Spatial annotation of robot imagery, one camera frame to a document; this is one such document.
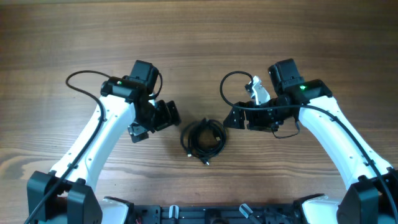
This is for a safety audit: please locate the thin black USB cable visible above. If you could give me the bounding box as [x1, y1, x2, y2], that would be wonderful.
[180, 119, 228, 157]

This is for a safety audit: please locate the thick black coiled cable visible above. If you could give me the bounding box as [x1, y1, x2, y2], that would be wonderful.
[186, 117, 228, 166]

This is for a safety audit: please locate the black cable gold plug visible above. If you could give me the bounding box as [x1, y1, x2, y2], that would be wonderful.
[188, 119, 227, 158]

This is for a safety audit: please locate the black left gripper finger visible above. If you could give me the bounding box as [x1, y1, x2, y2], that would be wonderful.
[164, 101, 181, 128]
[127, 123, 149, 143]

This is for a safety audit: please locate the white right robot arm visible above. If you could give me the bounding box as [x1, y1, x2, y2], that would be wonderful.
[223, 59, 397, 223]

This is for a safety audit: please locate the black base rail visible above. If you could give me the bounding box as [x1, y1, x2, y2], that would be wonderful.
[102, 195, 343, 224]

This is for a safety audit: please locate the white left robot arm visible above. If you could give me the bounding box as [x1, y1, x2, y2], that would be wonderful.
[26, 60, 181, 223]

